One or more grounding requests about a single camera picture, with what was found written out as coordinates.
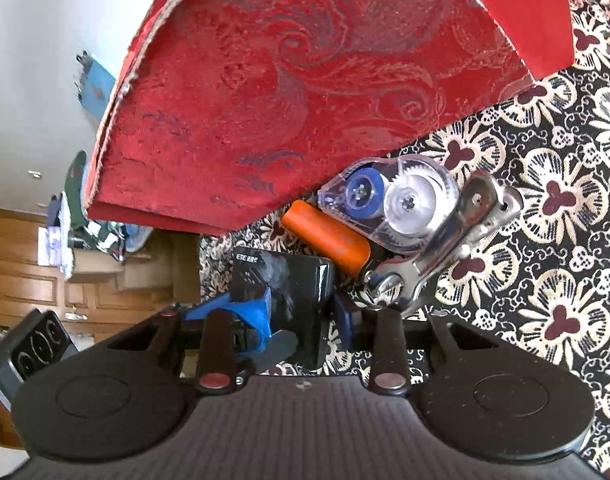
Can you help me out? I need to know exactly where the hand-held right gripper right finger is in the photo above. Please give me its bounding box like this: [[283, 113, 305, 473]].
[[334, 291, 503, 396]]

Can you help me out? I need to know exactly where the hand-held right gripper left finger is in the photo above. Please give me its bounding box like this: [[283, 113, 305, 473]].
[[105, 287, 300, 396]]

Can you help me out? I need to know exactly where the black rectangular box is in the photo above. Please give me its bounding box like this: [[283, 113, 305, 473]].
[[230, 252, 336, 371]]

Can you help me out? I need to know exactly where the orange cylinder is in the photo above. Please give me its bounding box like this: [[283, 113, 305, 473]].
[[281, 200, 372, 277]]

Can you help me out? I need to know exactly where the clear correction tape dispenser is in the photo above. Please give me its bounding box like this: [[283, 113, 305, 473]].
[[317, 156, 461, 251]]

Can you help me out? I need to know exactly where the metal can opener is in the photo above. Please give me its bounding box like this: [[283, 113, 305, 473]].
[[362, 170, 523, 318]]

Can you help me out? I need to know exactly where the red fabric-covered box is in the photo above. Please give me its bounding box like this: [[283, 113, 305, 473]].
[[82, 0, 576, 238]]

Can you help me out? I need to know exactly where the floral patterned tablecloth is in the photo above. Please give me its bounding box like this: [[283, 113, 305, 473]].
[[197, 0, 610, 480]]

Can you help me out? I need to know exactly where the blue packet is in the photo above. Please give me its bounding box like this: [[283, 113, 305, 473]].
[[76, 51, 118, 126]]

